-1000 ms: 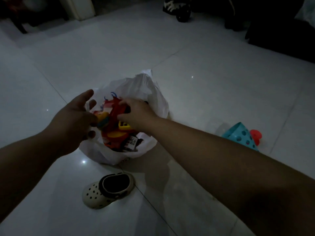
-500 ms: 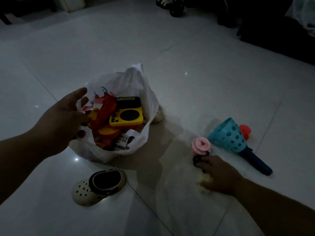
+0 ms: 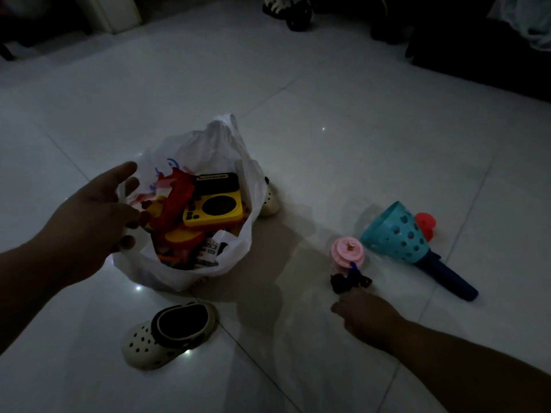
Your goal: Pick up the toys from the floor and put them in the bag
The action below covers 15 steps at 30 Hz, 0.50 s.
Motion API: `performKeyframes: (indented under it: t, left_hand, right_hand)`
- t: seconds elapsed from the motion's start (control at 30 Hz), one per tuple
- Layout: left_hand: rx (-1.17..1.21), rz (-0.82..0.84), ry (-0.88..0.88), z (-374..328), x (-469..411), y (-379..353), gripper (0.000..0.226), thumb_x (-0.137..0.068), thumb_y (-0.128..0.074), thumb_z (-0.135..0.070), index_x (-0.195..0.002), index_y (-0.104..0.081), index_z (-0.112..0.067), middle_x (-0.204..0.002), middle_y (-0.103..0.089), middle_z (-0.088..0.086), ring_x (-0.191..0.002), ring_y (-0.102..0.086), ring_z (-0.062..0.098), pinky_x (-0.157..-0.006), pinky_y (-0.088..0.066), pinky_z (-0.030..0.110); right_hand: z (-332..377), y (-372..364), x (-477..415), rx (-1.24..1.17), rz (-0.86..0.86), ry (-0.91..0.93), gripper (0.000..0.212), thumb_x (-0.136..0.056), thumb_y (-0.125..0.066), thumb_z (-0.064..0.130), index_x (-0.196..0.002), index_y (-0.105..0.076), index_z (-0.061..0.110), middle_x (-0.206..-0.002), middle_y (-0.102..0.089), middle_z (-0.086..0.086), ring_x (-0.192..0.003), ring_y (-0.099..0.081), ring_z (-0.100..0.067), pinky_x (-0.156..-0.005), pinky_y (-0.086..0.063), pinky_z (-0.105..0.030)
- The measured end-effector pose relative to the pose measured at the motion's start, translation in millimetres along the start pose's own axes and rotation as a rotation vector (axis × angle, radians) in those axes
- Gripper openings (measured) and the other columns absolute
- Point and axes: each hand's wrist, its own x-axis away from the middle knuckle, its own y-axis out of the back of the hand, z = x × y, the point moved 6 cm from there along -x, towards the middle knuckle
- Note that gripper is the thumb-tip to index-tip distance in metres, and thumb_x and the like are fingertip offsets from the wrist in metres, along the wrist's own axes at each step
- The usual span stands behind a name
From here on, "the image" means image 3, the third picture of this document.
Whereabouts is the dark wooden table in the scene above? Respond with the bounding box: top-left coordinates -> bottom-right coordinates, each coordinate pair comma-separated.
0,0 -> 91,61

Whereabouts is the person's right hand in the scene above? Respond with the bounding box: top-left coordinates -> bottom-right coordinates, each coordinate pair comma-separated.
330,287 -> 405,353

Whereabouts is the yellow music player toy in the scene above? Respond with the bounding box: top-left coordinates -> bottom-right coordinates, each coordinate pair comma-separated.
183,191 -> 245,228

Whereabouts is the white plastic bag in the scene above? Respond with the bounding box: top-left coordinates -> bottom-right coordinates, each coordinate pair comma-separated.
112,114 -> 269,293

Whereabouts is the cream clog shoe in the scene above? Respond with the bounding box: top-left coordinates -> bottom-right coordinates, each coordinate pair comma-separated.
121,301 -> 218,371
258,177 -> 281,218

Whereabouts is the silver spray can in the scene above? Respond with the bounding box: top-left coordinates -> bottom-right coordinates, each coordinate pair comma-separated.
196,238 -> 229,270

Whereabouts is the teal perforated catch cup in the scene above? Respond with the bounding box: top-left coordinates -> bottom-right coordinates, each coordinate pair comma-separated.
359,201 -> 479,302

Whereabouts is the pink cupcake toy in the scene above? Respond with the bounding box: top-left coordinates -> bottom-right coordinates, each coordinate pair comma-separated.
330,236 -> 366,276

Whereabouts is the person's right forearm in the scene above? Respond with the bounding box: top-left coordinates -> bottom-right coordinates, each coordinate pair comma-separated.
387,320 -> 551,413

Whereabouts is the dark baby stroller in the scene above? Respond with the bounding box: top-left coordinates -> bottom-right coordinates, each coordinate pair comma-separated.
262,0 -> 313,32

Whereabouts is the grey fabric sofa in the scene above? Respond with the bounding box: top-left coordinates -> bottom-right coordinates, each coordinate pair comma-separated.
404,0 -> 551,104

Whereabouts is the red plush toy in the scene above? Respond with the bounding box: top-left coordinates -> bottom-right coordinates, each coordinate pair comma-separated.
139,167 -> 195,237

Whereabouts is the black yellow device toy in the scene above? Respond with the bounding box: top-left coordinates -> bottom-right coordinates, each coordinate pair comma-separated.
193,172 -> 240,196

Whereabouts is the person's left hand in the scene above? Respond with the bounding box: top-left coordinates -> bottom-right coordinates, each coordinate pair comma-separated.
32,161 -> 152,285

